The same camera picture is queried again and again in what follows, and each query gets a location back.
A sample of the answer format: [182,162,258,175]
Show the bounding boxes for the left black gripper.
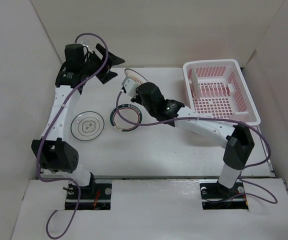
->
[80,45,125,83]

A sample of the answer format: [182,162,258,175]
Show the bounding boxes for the orange sunburst plate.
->
[191,68,200,99]
[124,68,148,85]

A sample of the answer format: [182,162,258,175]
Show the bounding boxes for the white plate green rim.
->
[109,104,143,133]

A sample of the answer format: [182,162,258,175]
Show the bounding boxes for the white plate black rings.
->
[70,110,106,142]

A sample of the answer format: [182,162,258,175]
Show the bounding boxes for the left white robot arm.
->
[31,43,125,199]

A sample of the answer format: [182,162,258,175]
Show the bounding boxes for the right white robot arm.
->
[129,82,255,197]

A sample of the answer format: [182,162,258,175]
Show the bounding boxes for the pink white dish rack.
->
[182,59,261,127]

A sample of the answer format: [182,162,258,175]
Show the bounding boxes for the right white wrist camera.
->
[122,77,140,98]

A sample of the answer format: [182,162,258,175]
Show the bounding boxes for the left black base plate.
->
[63,183,112,211]

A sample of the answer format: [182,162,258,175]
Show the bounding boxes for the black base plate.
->
[63,183,112,211]
[199,181,249,210]

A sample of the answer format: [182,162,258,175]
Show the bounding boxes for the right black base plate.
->
[199,181,249,210]

